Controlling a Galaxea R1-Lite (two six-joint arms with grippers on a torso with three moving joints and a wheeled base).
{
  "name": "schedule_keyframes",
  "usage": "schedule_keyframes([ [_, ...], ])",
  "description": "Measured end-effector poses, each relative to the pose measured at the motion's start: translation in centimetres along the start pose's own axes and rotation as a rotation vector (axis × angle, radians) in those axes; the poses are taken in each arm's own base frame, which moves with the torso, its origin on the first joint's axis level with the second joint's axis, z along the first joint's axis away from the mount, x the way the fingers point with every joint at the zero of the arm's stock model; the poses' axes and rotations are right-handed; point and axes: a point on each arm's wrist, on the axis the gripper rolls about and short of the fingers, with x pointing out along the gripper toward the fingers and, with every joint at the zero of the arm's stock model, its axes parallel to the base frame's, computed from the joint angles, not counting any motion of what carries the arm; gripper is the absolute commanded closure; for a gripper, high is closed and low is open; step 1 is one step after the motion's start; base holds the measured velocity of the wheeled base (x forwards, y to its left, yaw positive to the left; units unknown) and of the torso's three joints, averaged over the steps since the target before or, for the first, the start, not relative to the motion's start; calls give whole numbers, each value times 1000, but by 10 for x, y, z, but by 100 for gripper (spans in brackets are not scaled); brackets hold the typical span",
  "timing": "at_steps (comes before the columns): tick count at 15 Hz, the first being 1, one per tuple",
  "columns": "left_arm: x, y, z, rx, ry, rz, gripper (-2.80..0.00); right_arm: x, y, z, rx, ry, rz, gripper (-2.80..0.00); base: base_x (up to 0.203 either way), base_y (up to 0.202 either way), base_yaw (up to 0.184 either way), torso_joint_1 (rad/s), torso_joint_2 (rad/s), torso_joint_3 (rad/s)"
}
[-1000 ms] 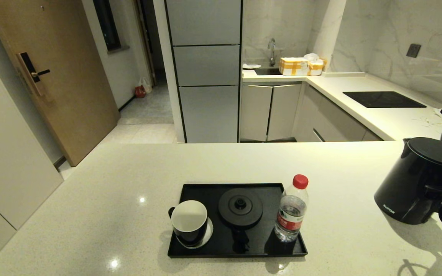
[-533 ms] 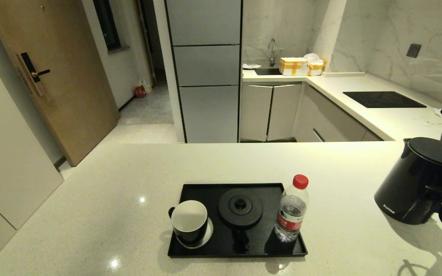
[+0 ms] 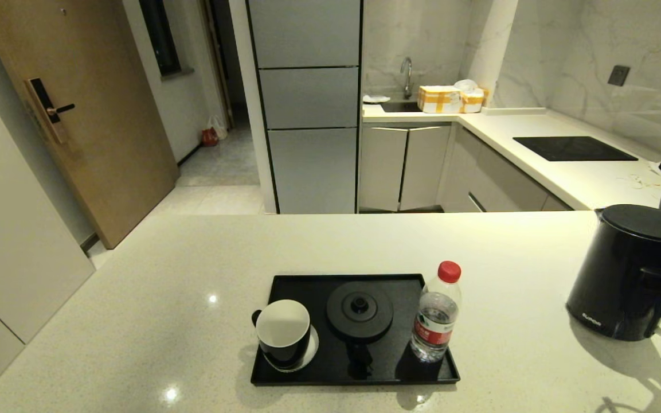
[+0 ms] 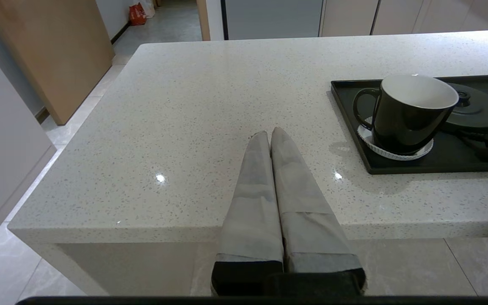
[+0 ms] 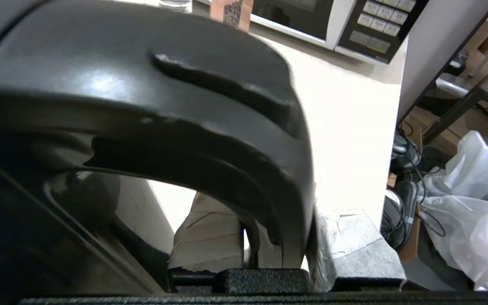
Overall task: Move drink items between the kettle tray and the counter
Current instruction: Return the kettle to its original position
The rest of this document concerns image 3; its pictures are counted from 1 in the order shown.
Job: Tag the black electric kettle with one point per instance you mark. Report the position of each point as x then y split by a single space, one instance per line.
617 275

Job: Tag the clear plastic water bottle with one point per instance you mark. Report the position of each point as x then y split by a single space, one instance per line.
436 321

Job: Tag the black round kettle base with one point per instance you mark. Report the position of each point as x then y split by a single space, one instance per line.
359 312

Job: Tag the black induction cooktop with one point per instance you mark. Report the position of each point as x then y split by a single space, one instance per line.
572 148

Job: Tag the grey counter drawer cabinet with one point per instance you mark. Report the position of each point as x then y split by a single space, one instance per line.
496 178

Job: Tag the small box with yellow tape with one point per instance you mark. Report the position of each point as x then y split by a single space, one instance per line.
472 102

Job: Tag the black rectangular tray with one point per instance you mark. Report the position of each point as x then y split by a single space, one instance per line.
387 367

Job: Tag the white plastic bag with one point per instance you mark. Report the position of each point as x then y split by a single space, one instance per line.
466 85

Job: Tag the grey sink base cabinet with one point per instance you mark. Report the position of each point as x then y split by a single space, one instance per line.
402 166

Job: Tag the large box with yellow tape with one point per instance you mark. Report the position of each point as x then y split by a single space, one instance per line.
438 99

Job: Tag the dark kitchen sink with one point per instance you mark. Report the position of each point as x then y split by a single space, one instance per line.
399 106

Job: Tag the chrome sink faucet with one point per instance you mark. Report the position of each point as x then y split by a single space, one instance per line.
406 74

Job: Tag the round white coaster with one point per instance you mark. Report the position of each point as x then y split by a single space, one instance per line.
313 347

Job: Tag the white cloth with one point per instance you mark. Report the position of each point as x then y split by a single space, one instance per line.
375 98

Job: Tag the tall grey cabinet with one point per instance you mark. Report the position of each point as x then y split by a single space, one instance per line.
310 97

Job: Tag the white shopping bag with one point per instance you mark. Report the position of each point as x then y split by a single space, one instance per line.
218 127

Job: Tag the red bag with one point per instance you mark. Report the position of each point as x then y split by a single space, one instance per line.
209 137

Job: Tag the dark window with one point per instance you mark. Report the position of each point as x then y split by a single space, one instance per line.
160 37

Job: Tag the brown wooden door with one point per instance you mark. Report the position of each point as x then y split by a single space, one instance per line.
89 115

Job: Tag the black electronic door lock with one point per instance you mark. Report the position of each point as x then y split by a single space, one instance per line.
43 106

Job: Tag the white side cabinet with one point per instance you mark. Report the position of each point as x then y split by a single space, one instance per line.
9 229

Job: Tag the grey wall socket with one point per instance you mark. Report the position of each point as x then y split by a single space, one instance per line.
618 75

